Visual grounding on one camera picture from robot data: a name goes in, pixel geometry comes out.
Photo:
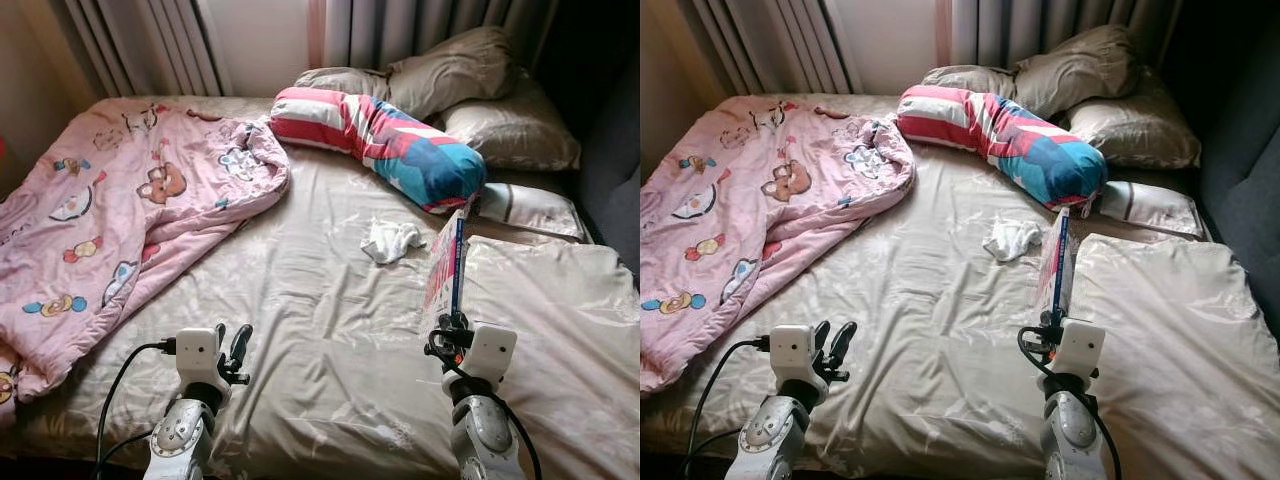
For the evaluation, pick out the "white crumpled cloth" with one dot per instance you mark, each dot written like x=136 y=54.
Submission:
x=390 y=240
x=1012 y=240

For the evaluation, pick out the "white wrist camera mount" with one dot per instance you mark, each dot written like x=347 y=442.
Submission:
x=790 y=350
x=197 y=352
x=1080 y=348
x=492 y=350

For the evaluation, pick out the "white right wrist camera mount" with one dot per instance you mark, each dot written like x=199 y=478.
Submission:
x=492 y=350
x=1080 y=348

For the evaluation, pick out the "beige crumpled pillow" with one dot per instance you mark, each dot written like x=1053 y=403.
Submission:
x=1075 y=65
x=450 y=70

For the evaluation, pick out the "beige flat pillow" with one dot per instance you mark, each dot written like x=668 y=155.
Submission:
x=965 y=78
x=340 y=80

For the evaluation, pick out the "beige plump pillow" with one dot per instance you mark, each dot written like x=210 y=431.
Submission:
x=1140 y=130
x=515 y=130

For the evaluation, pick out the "red white book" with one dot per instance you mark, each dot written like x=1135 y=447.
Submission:
x=1052 y=265
x=440 y=275

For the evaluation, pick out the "pink cartoon print blanket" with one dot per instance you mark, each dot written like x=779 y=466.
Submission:
x=120 y=200
x=740 y=200

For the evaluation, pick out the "dark grey padded headboard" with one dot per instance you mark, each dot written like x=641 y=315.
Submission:
x=620 y=190
x=1250 y=180

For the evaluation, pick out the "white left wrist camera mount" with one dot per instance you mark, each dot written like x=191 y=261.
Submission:
x=790 y=350
x=197 y=352

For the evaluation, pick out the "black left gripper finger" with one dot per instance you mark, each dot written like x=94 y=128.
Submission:
x=242 y=345
x=222 y=337
x=823 y=336
x=845 y=343

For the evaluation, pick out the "white plastic packet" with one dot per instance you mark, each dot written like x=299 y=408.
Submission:
x=535 y=208
x=1160 y=208

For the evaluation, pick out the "bed with beige sheet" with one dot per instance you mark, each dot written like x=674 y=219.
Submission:
x=920 y=320
x=300 y=300

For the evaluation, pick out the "striped red blue bolster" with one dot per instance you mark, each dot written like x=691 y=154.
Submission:
x=1020 y=145
x=400 y=150

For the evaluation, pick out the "grey pleated curtain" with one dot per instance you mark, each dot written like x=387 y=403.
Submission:
x=380 y=30
x=150 y=40
x=780 y=40
x=1000 y=25

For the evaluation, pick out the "large beige pillow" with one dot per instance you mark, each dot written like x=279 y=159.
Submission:
x=1180 y=340
x=560 y=340

